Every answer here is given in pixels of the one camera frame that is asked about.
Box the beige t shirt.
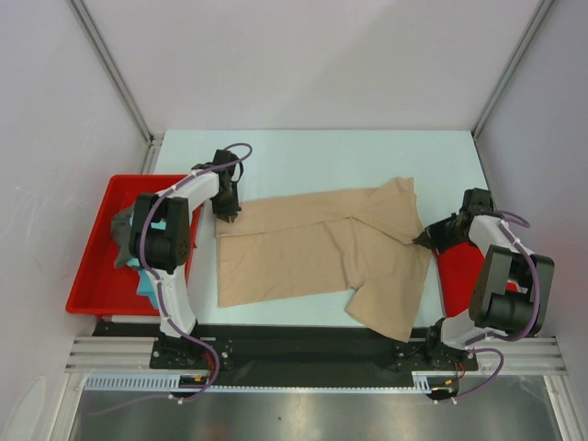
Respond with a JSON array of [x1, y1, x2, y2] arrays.
[[215, 177, 431, 342]]

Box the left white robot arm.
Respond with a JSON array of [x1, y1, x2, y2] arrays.
[[129, 142, 253, 368]]

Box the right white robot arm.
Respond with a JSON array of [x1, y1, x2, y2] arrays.
[[413, 188, 555, 368]]

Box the folded red t shirt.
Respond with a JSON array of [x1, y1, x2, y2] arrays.
[[435, 241, 529, 322]]

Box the grey t shirt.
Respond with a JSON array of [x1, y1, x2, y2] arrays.
[[110, 205, 139, 270]]

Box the teal t shirt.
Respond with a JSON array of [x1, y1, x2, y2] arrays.
[[125, 214, 166, 311]]

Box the red plastic bin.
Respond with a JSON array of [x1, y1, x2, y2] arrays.
[[66, 175, 200, 317]]

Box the left aluminium corner post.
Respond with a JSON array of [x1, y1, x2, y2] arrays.
[[66, 0, 153, 143]]

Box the aluminium corner post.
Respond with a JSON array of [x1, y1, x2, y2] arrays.
[[66, 0, 153, 143], [471, 0, 557, 139]]

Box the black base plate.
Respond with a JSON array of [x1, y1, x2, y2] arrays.
[[91, 321, 491, 383]]

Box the white slotted cable duct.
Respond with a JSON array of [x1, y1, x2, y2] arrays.
[[85, 372, 458, 395]]

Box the right aluminium corner post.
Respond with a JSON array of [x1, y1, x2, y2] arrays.
[[471, 0, 557, 139]]

